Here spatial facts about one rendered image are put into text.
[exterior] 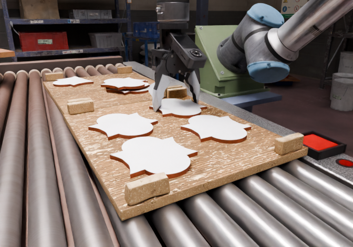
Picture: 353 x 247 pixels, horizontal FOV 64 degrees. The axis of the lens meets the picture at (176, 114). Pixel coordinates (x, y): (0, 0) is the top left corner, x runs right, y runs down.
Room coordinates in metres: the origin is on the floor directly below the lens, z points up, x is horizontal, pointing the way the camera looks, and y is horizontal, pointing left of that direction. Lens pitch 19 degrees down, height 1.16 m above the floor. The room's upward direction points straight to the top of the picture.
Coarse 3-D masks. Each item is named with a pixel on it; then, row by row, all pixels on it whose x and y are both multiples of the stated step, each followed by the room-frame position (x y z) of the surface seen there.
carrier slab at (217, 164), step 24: (72, 120) 0.60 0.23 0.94; (96, 120) 0.60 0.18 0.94; (168, 120) 0.60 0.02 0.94; (240, 120) 0.60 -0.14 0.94; (96, 144) 0.47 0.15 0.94; (120, 144) 0.47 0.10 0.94; (192, 144) 0.47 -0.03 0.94; (216, 144) 0.47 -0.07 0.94; (240, 144) 0.47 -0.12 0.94; (264, 144) 0.47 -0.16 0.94; (96, 168) 0.39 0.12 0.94; (120, 168) 0.39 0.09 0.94; (192, 168) 0.39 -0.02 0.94; (216, 168) 0.39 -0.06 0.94; (240, 168) 0.39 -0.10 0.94; (264, 168) 0.40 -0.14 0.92; (120, 192) 0.32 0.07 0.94; (192, 192) 0.34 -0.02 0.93; (120, 216) 0.29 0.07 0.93
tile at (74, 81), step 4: (56, 80) 0.99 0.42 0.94; (60, 80) 0.97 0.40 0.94; (64, 80) 0.97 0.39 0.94; (68, 80) 0.97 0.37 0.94; (72, 80) 0.97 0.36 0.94; (76, 80) 0.97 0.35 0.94; (80, 80) 0.97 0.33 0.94; (84, 80) 0.97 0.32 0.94; (88, 80) 0.97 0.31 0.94; (56, 84) 0.91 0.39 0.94; (60, 84) 0.91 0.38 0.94; (64, 84) 0.91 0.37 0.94; (68, 84) 0.92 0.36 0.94; (72, 84) 0.91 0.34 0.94; (76, 84) 0.92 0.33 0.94; (80, 84) 0.93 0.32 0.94; (84, 84) 0.94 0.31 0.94
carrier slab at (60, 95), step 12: (132, 72) 1.17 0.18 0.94; (48, 84) 0.95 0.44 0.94; (96, 84) 0.95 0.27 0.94; (60, 96) 0.80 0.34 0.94; (72, 96) 0.80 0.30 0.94; (84, 96) 0.80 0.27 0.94; (96, 96) 0.80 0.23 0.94; (108, 96) 0.80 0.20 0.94; (120, 96) 0.80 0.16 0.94; (132, 96) 0.80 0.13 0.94; (144, 96) 0.80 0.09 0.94; (60, 108) 0.69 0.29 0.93; (96, 108) 0.68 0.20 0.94
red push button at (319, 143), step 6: (306, 138) 0.51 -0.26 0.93; (312, 138) 0.51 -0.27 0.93; (318, 138) 0.51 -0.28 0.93; (306, 144) 0.49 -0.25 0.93; (312, 144) 0.49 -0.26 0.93; (318, 144) 0.49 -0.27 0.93; (324, 144) 0.49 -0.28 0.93; (330, 144) 0.49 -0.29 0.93; (336, 144) 0.49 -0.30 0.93; (318, 150) 0.46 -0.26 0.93
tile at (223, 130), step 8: (192, 120) 0.57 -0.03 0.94; (200, 120) 0.57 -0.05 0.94; (208, 120) 0.57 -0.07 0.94; (216, 120) 0.57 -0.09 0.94; (224, 120) 0.57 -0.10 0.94; (232, 120) 0.57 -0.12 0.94; (184, 128) 0.54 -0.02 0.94; (192, 128) 0.53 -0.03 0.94; (200, 128) 0.53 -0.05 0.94; (208, 128) 0.53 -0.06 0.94; (216, 128) 0.53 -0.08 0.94; (224, 128) 0.53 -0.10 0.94; (232, 128) 0.53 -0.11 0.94; (240, 128) 0.53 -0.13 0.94; (248, 128) 0.54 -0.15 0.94; (200, 136) 0.49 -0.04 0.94; (208, 136) 0.49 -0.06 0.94; (216, 136) 0.49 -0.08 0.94; (224, 136) 0.49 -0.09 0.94; (232, 136) 0.49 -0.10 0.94; (240, 136) 0.49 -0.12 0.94
